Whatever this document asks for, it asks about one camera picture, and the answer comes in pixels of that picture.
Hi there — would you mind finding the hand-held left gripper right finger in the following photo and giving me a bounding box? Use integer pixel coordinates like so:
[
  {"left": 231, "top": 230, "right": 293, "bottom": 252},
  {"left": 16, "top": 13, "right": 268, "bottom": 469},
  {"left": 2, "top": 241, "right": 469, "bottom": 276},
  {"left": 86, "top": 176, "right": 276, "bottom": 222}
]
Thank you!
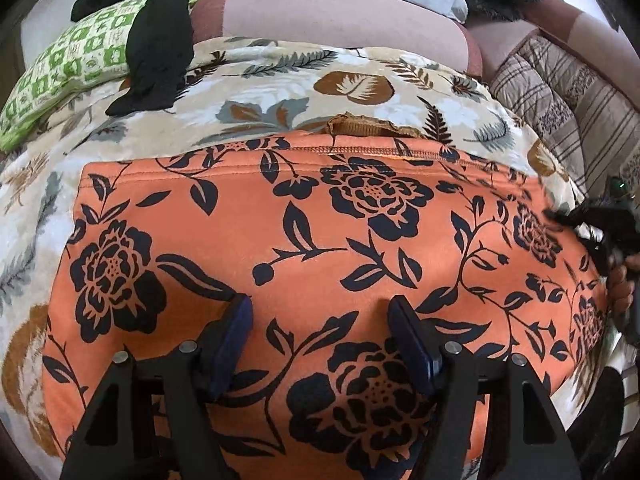
[{"left": 387, "top": 295, "right": 583, "bottom": 480}]

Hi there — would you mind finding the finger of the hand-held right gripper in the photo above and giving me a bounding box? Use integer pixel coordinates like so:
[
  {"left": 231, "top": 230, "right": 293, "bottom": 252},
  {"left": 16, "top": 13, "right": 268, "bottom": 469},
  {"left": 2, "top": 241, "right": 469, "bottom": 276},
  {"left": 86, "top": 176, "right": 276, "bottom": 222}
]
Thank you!
[{"left": 544, "top": 204, "right": 602, "bottom": 232}]

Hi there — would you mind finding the green checked pillow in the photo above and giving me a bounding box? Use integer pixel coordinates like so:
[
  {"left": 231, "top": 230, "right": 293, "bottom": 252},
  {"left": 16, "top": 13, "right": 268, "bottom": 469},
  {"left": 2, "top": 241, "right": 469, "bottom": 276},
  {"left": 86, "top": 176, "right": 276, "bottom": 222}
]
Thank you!
[{"left": 0, "top": 0, "right": 153, "bottom": 153}]

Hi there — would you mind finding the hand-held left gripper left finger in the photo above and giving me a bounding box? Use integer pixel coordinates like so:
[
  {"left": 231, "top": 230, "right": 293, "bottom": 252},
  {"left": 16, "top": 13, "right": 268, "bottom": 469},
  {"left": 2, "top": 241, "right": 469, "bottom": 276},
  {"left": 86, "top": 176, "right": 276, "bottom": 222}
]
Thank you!
[{"left": 60, "top": 292, "right": 253, "bottom": 480}]

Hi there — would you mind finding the black garment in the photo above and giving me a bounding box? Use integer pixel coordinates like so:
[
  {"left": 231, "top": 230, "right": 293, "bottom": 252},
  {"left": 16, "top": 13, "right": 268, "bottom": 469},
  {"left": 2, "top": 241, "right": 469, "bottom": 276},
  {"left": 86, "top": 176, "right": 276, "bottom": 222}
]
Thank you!
[{"left": 70, "top": 0, "right": 196, "bottom": 117}]

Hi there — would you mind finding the person's right hand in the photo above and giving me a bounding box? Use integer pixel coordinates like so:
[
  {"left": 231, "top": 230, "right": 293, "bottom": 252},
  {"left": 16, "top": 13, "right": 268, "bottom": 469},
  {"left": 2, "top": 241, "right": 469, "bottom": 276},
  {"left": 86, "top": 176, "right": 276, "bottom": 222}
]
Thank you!
[{"left": 606, "top": 254, "right": 640, "bottom": 321}]

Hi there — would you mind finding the striped beige quilt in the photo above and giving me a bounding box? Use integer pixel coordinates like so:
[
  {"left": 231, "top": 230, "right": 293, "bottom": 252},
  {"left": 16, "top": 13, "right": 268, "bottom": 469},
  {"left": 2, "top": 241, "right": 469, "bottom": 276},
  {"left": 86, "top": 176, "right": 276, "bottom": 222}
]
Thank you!
[{"left": 517, "top": 35, "right": 640, "bottom": 198}]

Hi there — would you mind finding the pink bolster cushion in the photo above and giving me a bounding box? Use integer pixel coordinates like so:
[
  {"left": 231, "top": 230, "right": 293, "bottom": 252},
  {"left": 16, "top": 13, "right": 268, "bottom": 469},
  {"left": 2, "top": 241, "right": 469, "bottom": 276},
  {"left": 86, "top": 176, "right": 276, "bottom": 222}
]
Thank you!
[{"left": 189, "top": 0, "right": 640, "bottom": 111}]

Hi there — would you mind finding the leaf print blanket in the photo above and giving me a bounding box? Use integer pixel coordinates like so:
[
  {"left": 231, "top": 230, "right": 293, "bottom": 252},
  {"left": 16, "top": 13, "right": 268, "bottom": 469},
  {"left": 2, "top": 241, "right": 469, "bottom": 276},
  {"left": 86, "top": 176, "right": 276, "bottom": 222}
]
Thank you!
[{"left": 0, "top": 37, "right": 623, "bottom": 480}]

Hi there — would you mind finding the small striped cushion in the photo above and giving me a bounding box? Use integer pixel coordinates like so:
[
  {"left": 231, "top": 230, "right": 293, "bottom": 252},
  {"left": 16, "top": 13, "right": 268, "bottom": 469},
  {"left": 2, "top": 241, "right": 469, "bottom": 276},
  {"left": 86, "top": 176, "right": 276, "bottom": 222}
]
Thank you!
[{"left": 487, "top": 51, "right": 588, "bottom": 183}]

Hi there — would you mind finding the orange floral shirt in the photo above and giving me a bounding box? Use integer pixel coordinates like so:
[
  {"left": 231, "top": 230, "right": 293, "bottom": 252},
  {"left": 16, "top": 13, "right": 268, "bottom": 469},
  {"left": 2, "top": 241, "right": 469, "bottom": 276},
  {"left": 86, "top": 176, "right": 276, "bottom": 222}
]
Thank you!
[{"left": 42, "top": 114, "right": 610, "bottom": 480}]

